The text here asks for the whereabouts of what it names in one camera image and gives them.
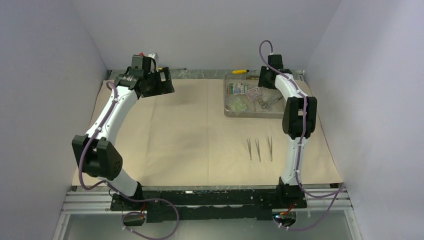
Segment pink suture packet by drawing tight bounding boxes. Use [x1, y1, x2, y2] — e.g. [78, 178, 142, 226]
[245, 86, 263, 102]

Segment steel surgical scissors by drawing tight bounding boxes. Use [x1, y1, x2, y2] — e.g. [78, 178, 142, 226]
[258, 96, 283, 111]

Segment wire mesh instrument tray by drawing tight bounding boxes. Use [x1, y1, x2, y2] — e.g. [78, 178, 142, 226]
[223, 74, 286, 119]

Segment clear pouch green item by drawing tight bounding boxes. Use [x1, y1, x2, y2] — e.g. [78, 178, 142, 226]
[227, 97, 249, 112]

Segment beige surgical wrap cloth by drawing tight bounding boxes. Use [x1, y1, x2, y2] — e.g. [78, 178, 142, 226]
[72, 78, 344, 187]

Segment steel tweezers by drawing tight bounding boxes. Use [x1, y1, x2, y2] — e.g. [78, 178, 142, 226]
[267, 136, 273, 162]
[247, 138, 252, 161]
[255, 138, 262, 163]

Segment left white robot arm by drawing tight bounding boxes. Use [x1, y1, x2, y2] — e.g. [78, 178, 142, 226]
[71, 53, 175, 210]

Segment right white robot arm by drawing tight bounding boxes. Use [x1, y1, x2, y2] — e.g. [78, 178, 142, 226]
[258, 53, 318, 208]

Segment green suture packet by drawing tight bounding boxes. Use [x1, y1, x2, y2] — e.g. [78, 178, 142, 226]
[227, 83, 248, 95]

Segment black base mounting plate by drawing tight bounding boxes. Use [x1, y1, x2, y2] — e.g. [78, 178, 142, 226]
[110, 185, 307, 223]

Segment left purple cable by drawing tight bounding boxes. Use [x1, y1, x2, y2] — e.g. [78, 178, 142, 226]
[78, 81, 180, 240]

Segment aluminium rail frame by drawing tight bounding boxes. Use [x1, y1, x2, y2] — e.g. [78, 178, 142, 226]
[53, 184, 353, 240]

